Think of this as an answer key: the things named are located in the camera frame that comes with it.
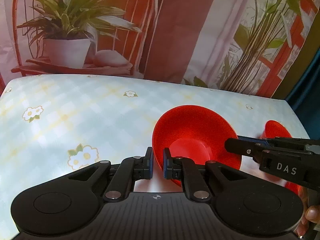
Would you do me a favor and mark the floral checked tablecloth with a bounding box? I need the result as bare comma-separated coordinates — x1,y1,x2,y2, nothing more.
1,75,308,239

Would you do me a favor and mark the teal curtain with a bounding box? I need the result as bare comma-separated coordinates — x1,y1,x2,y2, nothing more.
285,51,320,140

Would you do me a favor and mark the red bowl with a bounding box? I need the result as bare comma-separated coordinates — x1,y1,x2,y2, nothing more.
260,120,302,195
151,104,243,188

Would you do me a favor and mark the printed room backdrop cloth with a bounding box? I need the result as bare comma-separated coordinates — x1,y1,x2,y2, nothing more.
1,0,319,97

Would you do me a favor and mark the person's right hand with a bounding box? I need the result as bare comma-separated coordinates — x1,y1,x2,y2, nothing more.
295,186,319,237

